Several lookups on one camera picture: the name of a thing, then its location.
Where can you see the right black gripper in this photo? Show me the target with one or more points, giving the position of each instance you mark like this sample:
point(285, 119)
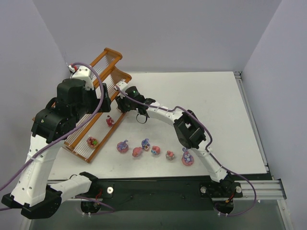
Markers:
point(120, 103)

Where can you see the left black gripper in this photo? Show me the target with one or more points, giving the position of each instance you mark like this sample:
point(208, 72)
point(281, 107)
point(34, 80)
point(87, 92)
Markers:
point(105, 97)

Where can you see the red pink bear toy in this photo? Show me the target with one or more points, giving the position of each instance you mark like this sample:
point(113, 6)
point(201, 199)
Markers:
point(109, 120)

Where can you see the pink bear green clover toy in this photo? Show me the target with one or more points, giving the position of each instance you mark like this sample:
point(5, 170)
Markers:
point(92, 142)

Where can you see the purple creature pink donut toy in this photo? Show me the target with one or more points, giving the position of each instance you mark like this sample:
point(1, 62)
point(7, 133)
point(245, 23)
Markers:
point(123, 147)

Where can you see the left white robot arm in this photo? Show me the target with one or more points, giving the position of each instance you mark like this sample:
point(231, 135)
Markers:
point(32, 194)

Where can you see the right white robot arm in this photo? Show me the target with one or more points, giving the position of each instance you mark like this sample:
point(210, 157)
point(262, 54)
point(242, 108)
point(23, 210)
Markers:
point(191, 133)

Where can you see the orange tiered display shelf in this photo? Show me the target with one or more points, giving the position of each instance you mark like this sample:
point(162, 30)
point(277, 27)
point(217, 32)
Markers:
point(84, 108)

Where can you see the purple bunny small toy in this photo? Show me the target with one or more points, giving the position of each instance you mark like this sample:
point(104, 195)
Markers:
point(145, 144)

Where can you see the pink blob toy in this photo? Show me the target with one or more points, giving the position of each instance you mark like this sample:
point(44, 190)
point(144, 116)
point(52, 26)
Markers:
point(137, 151)

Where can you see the pink toy blue glasses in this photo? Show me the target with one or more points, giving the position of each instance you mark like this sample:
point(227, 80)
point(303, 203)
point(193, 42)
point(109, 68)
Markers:
point(155, 150)

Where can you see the pink toy clear base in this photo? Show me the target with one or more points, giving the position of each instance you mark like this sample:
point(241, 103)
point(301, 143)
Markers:
point(169, 155)

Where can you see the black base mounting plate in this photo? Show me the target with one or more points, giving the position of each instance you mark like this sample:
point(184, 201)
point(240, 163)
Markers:
point(188, 193)

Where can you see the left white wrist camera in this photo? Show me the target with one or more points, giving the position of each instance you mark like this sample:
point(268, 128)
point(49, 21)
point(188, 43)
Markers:
point(82, 73)

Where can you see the purple bunny pink ring toy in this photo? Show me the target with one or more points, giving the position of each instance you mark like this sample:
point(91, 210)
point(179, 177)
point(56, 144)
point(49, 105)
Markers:
point(187, 159)

